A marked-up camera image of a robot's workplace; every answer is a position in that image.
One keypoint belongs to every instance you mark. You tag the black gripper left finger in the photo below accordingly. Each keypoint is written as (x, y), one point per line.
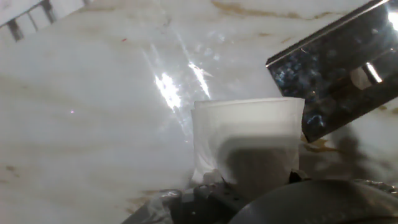
(205, 202)

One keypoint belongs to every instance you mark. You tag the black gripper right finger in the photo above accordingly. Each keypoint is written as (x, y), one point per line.
(298, 176)

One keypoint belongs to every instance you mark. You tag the white toilet paper roll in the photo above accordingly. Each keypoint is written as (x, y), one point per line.
(248, 124)

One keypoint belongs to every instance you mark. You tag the shiny metal paper roll holder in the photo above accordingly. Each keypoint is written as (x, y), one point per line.
(335, 77)

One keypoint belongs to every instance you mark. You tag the white marble pattern mat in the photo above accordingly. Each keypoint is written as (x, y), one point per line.
(77, 109)

